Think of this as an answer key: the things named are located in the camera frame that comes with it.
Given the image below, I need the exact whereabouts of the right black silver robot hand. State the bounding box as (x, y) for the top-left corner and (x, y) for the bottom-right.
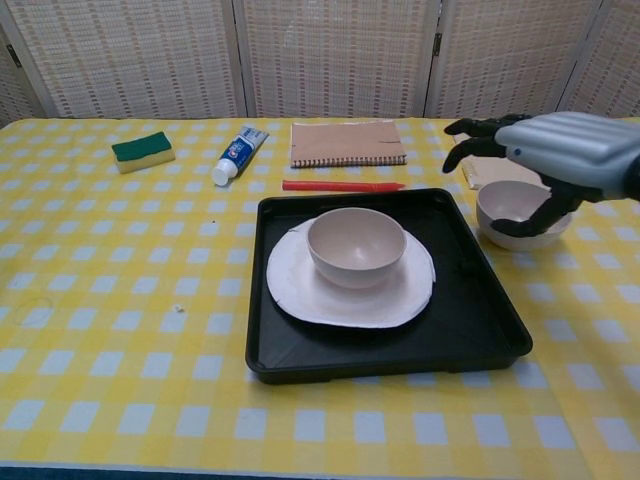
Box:
(442, 111), (640, 239)

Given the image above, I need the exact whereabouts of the beige bowl with red stain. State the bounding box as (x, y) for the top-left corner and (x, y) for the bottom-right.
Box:
(475, 180), (573, 252)

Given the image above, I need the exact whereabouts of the plain beige bowl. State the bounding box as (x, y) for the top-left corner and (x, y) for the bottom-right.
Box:
(306, 207), (407, 290)

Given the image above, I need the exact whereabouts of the white paper plate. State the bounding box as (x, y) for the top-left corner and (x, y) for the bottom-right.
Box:
(265, 219), (439, 329)

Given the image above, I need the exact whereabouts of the black square plastic tray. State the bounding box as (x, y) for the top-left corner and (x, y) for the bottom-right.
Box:
(244, 187), (534, 386)

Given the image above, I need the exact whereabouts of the beige spiral sketchbook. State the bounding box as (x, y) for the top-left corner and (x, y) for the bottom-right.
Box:
(449, 130), (554, 192)

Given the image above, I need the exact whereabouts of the brown spiral notebook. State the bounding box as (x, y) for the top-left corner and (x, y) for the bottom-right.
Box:
(289, 119), (409, 169)

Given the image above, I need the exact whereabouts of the red pen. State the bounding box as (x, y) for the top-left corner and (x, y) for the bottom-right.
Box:
(281, 179), (406, 193)

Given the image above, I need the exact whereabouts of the woven folding screen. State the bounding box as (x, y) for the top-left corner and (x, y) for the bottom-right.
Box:
(0, 0), (640, 129)

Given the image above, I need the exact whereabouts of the white blue toothpaste tube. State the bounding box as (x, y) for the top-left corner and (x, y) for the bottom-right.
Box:
(211, 125), (270, 188)

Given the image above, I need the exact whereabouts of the green yellow sponge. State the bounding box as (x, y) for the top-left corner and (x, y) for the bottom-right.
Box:
(110, 131), (177, 175)

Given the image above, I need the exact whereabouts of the yellow white checkered tablecloth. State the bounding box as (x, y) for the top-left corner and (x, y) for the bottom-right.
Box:
(0, 117), (640, 474)

